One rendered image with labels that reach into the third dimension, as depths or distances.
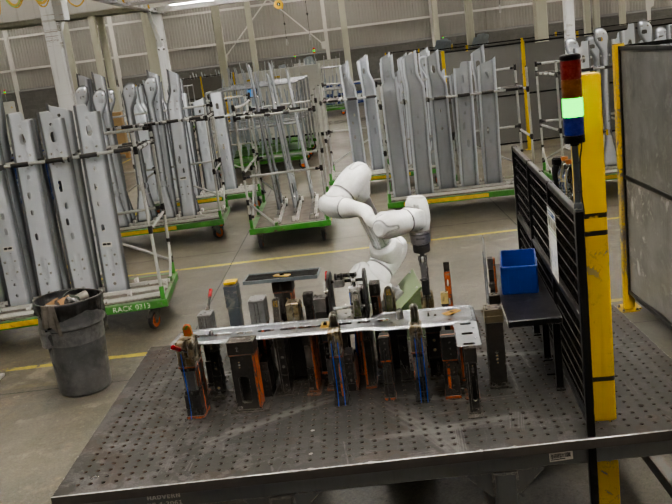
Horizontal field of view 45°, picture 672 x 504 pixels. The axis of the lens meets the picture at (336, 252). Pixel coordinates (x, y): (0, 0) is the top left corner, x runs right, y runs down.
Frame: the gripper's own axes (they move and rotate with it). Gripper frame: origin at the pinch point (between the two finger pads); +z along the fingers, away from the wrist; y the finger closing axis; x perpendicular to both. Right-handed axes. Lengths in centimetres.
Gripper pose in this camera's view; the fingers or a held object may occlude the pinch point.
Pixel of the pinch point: (425, 287)
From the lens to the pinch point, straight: 361.1
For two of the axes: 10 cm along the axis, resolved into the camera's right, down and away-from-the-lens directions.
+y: -0.9, 2.5, -9.6
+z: 1.3, 9.6, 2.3
